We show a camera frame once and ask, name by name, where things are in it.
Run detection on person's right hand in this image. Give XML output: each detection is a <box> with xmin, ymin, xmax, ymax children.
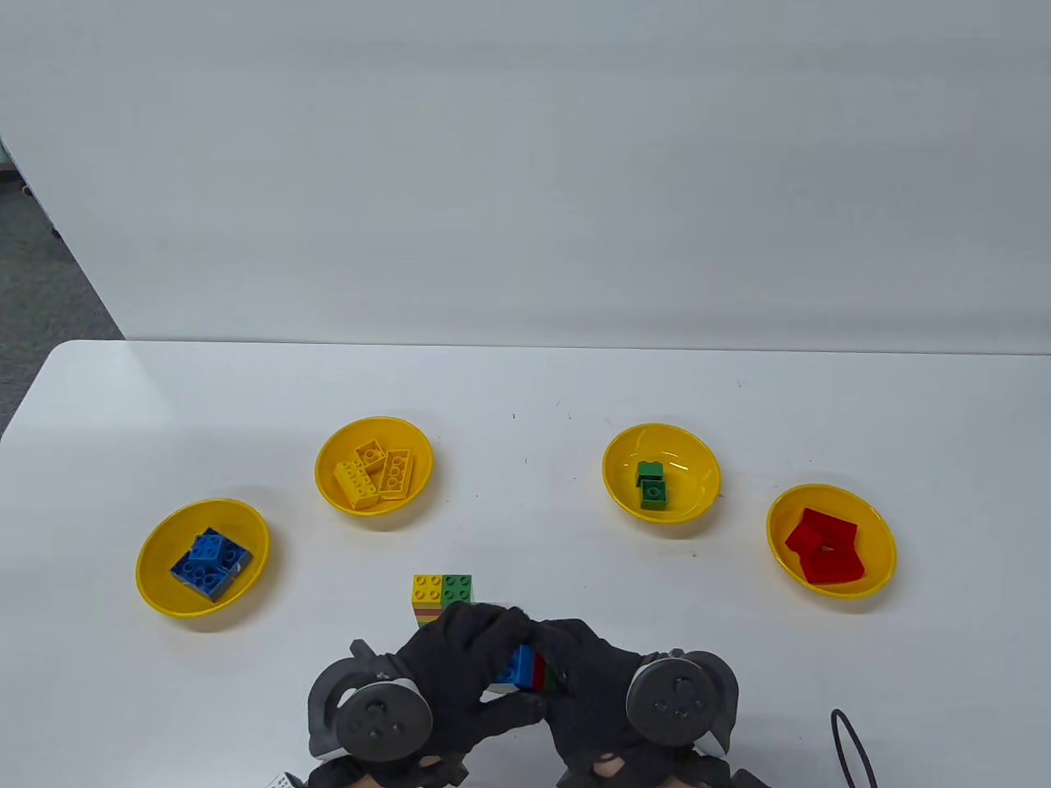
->
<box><xmin>525</xmin><ymin>620</ymin><xmax>769</xmax><ymax>788</ymax></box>

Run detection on person's left hand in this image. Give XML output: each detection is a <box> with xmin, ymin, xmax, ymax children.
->
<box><xmin>308</xmin><ymin>603</ymin><xmax>549</xmax><ymax>788</ymax></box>

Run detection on striped toy brick stack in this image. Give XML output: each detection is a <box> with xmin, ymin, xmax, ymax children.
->
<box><xmin>491</xmin><ymin>644</ymin><xmax>567</xmax><ymax>697</ymax></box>

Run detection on cube shaped toy brick stack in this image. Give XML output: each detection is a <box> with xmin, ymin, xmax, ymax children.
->
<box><xmin>412</xmin><ymin>574</ymin><xmax>474</xmax><ymax>629</ymax></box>

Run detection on grey hand controller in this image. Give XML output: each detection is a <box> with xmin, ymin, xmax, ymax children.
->
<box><xmin>308</xmin><ymin>640</ymin><xmax>434</xmax><ymax>760</ymax></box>
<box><xmin>626</xmin><ymin>650</ymin><xmax>740</xmax><ymax>754</ymax></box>

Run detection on yellow long toy brick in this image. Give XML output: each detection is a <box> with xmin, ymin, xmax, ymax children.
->
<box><xmin>333</xmin><ymin>461</ymin><xmax>380</xmax><ymax>510</ymax></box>
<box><xmin>378</xmin><ymin>449</ymin><xmax>413</xmax><ymax>500</ymax></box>

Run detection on red long toy brick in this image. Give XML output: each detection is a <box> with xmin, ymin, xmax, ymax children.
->
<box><xmin>801</xmin><ymin>546</ymin><xmax>867</xmax><ymax>585</ymax></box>

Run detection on yellow plastic bowl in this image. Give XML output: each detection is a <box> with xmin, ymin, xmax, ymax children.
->
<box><xmin>136</xmin><ymin>497</ymin><xmax>272</xmax><ymax>617</ymax></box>
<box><xmin>602</xmin><ymin>423</ymin><xmax>722</xmax><ymax>525</ymax></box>
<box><xmin>767</xmin><ymin>483</ymin><xmax>898</xmax><ymax>598</ymax></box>
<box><xmin>315</xmin><ymin>415</ymin><xmax>434</xmax><ymax>516</ymax></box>

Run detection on black braided cable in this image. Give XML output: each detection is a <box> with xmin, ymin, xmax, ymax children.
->
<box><xmin>831</xmin><ymin>710</ymin><xmax>875</xmax><ymax>788</ymax></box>

